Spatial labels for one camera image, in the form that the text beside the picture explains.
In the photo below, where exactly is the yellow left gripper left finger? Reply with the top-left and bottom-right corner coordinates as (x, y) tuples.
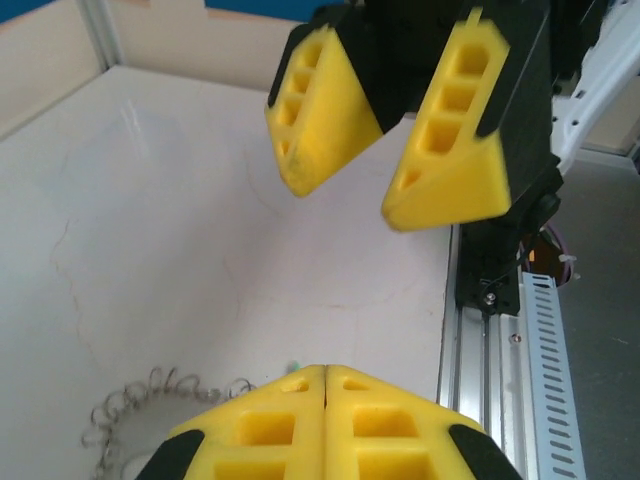
(133, 363), (327, 480)

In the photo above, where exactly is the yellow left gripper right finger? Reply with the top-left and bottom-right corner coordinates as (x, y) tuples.
(324, 363), (524, 480)

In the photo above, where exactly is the key ring with coloured tags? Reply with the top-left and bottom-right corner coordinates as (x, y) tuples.
(82, 367), (259, 480)

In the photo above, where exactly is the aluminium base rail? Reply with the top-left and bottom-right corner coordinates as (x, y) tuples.
(435, 224), (532, 480)

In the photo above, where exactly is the short purple base cable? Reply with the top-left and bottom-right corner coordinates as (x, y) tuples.
(544, 222), (579, 291)

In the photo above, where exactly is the grey slotted cable duct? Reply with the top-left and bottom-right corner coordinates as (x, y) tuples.
(517, 272), (587, 480)

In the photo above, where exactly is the aluminium frame post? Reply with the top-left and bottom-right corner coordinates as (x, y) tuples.
(77, 0), (127, 71)

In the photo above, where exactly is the blue floral wall panel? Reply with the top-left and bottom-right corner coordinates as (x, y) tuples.
(0, 0), (84, 25)

